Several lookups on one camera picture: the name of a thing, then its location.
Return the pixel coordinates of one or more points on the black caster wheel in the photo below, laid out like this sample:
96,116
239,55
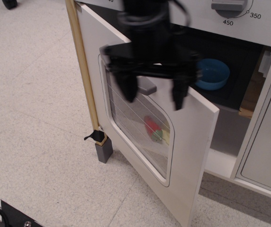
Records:
10,4

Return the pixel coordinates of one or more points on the red toy chili pepper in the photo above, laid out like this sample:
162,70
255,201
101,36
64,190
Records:
153,129

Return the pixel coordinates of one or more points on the white toy oven cabinet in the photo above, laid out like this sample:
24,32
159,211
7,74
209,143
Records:
222,132

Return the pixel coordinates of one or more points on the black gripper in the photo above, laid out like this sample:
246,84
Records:
153,52

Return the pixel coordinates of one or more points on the gray temperature knob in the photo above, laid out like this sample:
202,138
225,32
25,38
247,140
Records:
229,8

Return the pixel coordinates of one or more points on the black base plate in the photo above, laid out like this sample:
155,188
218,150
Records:
17,218

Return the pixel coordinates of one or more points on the gray cabinet leg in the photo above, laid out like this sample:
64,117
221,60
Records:
105,151

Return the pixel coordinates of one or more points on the white oven door with window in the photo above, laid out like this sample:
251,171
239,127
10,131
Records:
168,148

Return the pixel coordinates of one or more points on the yellow scalloped plate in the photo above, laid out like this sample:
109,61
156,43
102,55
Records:
166,136

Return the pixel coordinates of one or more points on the blue plastic bowl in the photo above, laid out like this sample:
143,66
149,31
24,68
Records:
214,74

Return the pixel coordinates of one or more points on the dark gray oven tray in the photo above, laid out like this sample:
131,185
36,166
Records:
227,64

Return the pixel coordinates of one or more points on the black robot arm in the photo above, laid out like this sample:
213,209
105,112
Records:
144,14

